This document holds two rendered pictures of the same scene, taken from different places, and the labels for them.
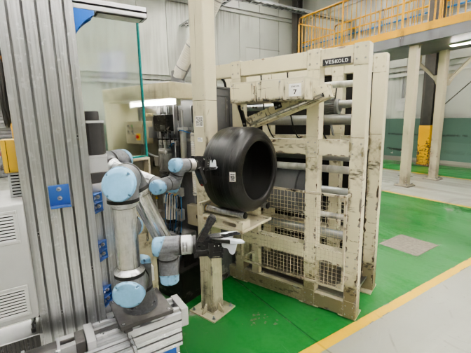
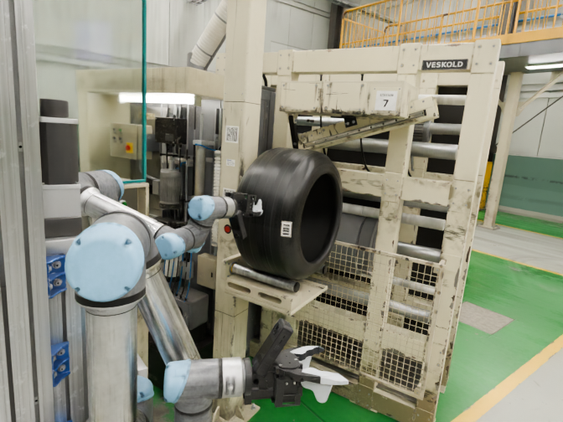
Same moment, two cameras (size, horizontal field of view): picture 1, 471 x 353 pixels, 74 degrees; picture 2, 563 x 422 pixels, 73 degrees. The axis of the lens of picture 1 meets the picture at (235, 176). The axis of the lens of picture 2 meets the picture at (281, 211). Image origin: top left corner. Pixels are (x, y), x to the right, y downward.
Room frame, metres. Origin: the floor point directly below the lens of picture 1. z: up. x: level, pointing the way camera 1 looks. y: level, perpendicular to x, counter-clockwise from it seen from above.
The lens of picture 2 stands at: (0.47, 0.20, 1.54)
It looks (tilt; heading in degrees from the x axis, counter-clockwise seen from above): 12 degrees down; 353
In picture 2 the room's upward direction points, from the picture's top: 4 degrees clockwise
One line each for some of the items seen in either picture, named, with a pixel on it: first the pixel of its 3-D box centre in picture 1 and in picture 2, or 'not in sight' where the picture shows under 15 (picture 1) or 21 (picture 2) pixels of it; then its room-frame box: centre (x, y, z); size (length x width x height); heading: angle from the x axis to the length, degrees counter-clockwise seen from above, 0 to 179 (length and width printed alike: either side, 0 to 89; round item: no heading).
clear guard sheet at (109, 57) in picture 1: (106, 85); (84, 59); (2.04, 0.80, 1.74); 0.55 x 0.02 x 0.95; 143
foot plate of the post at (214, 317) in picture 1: (212, 306); (226, 409); (2.33, 0.21, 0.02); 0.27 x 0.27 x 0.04; 53
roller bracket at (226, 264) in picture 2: (218, 203); (249, 259); (2.30, 0.14, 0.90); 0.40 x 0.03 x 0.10; 143
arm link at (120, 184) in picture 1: (126, 236); (112, 362); (1.14, 0.42, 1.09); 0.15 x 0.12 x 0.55; 6
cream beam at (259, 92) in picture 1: (272, 92); (345, 100); (2.35, -0.29, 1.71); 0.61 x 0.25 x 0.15; 53
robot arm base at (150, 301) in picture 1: (139, 295); not in sight; (1.27, 0.43, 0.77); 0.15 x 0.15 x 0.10
